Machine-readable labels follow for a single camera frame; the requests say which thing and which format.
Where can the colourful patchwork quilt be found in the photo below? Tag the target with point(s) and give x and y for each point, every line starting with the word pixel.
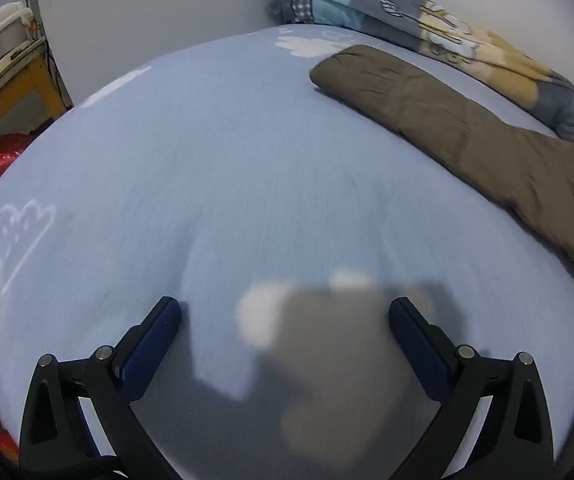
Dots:
pixel 425 27

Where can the olive brown puffer jacket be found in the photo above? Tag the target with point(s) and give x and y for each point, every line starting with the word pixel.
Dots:
pixel 524 171

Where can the light blue cloud bedsheet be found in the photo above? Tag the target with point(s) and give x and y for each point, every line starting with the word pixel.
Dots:
pixel 286 222

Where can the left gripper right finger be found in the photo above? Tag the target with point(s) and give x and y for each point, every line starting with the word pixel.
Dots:
pixel 515 441

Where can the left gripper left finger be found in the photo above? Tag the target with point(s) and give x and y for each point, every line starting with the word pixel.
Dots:
pixel 77 422

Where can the yellow wooden side table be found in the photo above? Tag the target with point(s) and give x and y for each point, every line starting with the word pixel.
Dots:
pixel 24 70

